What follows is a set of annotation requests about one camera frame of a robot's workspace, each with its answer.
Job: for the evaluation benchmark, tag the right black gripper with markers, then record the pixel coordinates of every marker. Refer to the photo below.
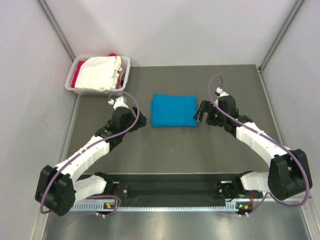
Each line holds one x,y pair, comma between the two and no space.
206,106

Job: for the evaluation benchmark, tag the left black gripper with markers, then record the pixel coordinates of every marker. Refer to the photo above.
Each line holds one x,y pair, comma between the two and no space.
136,117

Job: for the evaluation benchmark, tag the blue t shirt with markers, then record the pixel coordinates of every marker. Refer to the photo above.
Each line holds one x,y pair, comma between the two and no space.
173,111

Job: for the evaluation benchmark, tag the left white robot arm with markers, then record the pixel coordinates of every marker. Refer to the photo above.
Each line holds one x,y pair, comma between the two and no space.
59,187

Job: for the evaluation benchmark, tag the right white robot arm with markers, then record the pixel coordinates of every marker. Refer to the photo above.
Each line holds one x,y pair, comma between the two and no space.
288,173

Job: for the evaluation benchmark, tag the white t shirt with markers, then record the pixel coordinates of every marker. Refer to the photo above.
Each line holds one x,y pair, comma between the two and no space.
98,72

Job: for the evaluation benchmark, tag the red t shirt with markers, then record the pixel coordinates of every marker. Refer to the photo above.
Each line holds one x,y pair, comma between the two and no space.
77,72

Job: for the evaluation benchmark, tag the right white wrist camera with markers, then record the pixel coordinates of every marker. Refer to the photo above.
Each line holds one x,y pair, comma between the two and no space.
219,92

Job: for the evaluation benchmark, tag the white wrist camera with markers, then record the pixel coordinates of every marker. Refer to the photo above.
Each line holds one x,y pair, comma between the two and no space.
219,92
119,102

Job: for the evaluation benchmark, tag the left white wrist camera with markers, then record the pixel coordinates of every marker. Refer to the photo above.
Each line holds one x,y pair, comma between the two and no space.
119,102

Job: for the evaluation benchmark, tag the grey slotted cable duct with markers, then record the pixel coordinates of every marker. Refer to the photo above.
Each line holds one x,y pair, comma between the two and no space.
105,206

